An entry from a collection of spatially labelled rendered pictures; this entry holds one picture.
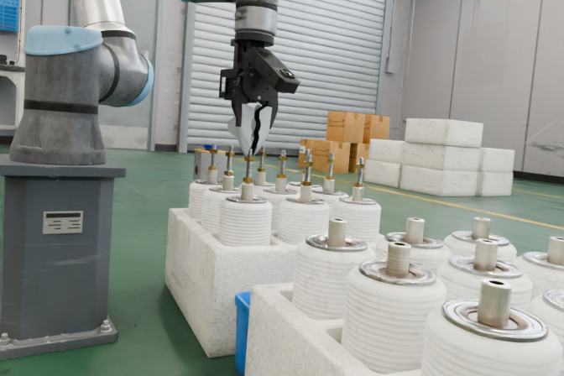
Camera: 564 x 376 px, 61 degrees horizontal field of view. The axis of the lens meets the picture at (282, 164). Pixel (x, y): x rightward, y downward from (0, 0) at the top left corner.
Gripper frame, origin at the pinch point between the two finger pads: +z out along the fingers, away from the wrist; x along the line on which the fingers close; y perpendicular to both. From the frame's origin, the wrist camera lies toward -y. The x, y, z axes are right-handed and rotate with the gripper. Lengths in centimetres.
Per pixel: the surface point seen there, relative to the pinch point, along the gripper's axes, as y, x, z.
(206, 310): -2.2, 8.4, 27.7
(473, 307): -51, 13, 9
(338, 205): -4.6, -18.4, 10.1
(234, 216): -1.8, 3.9, 11.9
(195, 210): 21.7, -1.5, 15.3
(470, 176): 118, -278, 20
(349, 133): 259, -294, -5
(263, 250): -7.1, 0.9, 16.8
